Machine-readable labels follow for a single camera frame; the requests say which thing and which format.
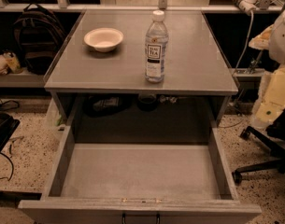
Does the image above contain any clear plastic tea bottle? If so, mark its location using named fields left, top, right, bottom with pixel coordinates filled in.
left=145, top=10, right=169, bottom=83

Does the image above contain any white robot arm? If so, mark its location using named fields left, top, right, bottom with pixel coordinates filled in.
left=249, top=9, right=285, bottom=129

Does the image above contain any open grey top drawer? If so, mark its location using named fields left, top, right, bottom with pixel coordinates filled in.
left=19, top=121, right=261, bottom=224

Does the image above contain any dark round cup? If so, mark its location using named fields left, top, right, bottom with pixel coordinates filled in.
left=137, top=94, right=157, bottom=111

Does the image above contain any dark bag under cabinet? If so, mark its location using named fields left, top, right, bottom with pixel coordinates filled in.
left=82, top=94, right=132, bottom=118

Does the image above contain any white paper bowl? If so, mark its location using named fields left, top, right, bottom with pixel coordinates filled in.
left=84, top=28, right=123, bottom=52

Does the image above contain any metal clamp stand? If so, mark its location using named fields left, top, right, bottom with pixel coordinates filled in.
left=246, top=50, right=264, bottom=74

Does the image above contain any grey side shelf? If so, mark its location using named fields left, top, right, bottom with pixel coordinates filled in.
left=0, top=70, right=44, bottom=88

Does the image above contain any dark brown backpack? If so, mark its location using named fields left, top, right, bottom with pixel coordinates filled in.
left=13, top=3, right=66, bottom=75

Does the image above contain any black case on floor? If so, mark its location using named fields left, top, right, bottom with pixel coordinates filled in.
left=0, top=112, right=20, bottom=152

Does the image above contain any black office chair base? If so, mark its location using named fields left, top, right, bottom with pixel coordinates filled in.
left=231, top=109, right=285, bottom=185

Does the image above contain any plush toy on shelf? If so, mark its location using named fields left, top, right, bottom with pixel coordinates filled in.
left=0, top=50, right=22, bottom=75

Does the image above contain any white power strip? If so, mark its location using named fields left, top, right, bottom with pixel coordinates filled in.
left=232, top=0, right=259, bottom=14

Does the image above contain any black drawer handle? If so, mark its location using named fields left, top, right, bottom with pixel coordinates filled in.
left=121, top=214, right=161, bottom=224

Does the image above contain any white power cable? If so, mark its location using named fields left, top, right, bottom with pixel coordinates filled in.
left=234, top=9, right=255, bottom=77

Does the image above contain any black floor cable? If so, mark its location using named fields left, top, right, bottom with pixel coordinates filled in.
left=0, top=147, right=15, bottom=182

